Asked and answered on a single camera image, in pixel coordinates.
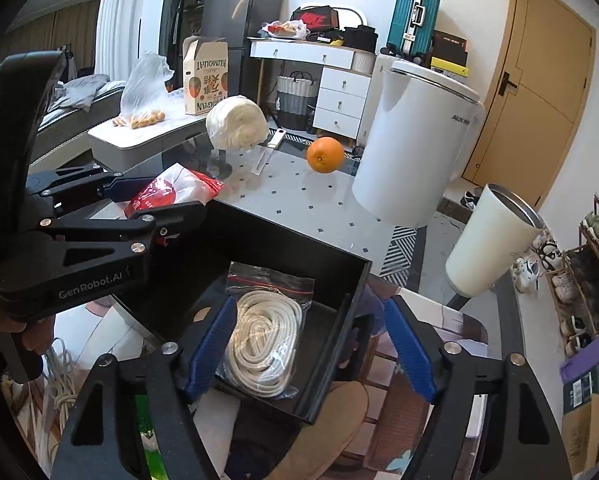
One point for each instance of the black boxes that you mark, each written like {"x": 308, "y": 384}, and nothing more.
{"x": 449, "y": 45}

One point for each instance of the shoe rack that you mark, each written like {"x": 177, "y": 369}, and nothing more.
{"x": 589, "y": 270}

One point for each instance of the white sneakers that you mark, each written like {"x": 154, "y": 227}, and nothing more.
{"x": 527, "y": 270}

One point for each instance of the dark refrigerator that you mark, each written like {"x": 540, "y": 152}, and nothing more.
{"x": 239, "y": 10}

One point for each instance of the yellow box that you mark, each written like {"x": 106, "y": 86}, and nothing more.
{"x": 449, "y": 67}

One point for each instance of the white curtain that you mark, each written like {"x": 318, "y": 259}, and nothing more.
{"x": 129, "y": 20}

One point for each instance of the black storage box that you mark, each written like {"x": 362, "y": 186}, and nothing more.
{"x": 279, "y": 245}

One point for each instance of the wooden door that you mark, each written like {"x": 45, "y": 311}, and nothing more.
{"x": 539, "y": 110}

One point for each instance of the snack bag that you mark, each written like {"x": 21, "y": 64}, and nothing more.
{"x": 282, "y": 29}

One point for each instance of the bed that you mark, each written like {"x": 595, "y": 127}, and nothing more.
{"x": 59, "y": 130}

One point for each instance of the dark shoes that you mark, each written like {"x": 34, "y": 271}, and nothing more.
{"x": 472, "y": 199}

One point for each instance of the cardboard fruit box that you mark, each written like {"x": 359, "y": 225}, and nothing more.
{"x": 207, "y": 80}

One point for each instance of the white desk with drawers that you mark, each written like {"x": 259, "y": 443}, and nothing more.
{"x": 342, "y": 92}

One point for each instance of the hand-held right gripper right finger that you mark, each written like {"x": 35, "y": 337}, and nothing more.
{"x": 409, "y": 355}

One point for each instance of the teal suitcase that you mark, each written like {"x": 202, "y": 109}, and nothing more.
{"x": 412, "y": 15}

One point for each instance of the printed desk mat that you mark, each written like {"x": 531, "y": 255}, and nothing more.
{"x": 379, "y": 425}

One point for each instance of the white wrapped round bundle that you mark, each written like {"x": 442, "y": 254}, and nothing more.
{"x": 237, "y": 122}

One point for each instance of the red and white packet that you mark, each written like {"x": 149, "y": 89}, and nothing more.
{"x": 179, "y": 185}

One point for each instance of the orange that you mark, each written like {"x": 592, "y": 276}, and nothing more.
{"x": 325, "y": 155}

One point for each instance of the purple box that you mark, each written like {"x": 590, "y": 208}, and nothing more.
{"x": 592, "y": 360}

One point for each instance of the white tumbler cup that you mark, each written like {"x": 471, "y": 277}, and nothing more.
{"x": 489, "y": 245}

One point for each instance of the striped floor rug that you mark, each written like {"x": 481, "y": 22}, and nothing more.
{"x": 399, "y": 255}

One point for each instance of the dark wardrobe shelf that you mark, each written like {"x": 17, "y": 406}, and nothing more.
{"x": 184, "y": 10}

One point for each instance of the person's left hand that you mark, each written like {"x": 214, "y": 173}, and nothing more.
{"x": 34, "y": 340}

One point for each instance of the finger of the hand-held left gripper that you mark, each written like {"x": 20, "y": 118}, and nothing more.
{"x": 179, "y": 217}
{"x": 124, "y": 187}

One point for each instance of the red and black bag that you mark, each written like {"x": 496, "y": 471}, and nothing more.
{"x": 314, "y": 20}

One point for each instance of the white side table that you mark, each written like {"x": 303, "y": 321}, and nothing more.
{"x": 129, "y": 145}

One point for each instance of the white bucket-shaped appliance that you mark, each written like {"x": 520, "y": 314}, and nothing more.
{"x": 414, "y": 150}

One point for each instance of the clear plastic bag of fruit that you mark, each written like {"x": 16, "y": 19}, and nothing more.
{"x": 144, "y": 90}

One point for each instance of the grey blanket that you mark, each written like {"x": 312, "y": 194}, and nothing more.
{"x": 79, "y": 90}

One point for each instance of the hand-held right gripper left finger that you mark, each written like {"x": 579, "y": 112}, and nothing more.
{"x": 213, "y": 342}

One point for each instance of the woven basket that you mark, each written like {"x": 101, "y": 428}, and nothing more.
{"x": 297, "y": 102}

